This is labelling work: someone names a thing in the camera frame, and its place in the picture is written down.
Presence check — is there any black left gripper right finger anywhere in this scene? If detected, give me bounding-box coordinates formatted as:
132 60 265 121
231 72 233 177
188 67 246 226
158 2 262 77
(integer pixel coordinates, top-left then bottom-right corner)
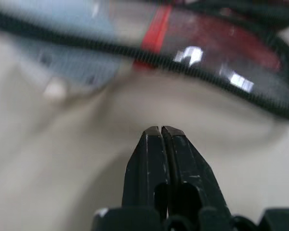
161 125 232 218

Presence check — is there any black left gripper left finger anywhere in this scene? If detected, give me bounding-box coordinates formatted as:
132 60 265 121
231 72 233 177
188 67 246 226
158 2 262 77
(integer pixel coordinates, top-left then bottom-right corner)
121 126 171 218

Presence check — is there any red table tennis paddle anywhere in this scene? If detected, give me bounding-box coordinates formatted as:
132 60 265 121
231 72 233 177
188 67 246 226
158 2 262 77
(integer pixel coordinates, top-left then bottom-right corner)
175 7 282 73

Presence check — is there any paddle case with black zipper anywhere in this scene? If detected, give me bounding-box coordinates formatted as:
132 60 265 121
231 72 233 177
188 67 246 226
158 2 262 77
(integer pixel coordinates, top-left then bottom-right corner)
0 0 289 122

